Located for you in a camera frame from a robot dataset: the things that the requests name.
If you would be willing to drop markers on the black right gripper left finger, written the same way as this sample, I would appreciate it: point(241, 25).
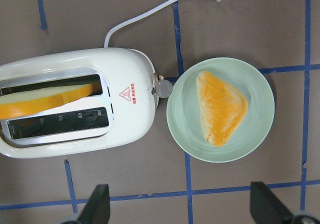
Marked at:
point(97, 209)

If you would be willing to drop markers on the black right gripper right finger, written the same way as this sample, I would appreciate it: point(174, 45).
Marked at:
point(267, 208)

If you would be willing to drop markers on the white two-slot toaster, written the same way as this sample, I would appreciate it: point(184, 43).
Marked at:
point(120, 114)

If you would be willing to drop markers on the bread slice in toaster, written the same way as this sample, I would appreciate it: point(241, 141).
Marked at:
point(30, 102)

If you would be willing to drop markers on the grey toaster lever knob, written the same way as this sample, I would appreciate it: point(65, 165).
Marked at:
point(163, 88)

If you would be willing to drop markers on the triangular toasted bread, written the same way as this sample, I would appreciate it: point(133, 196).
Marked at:
point(222, 108)

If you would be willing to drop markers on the pale green plate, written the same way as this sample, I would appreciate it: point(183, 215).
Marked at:
point(183, 112)

